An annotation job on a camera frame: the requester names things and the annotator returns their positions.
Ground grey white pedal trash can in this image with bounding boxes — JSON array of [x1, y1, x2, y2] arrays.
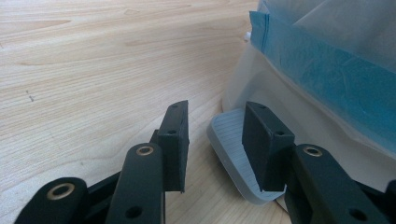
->
[[206, 31, 396, 216]]

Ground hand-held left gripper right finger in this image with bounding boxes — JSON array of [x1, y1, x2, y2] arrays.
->
[[241, 101, 296, 192]]

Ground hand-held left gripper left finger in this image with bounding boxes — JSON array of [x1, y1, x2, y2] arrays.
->
[[150, 100, 191, 193]]

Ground translucent blue-banded trash bag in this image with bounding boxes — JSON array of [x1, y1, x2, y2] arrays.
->
[[248, 0, 396, 157]]

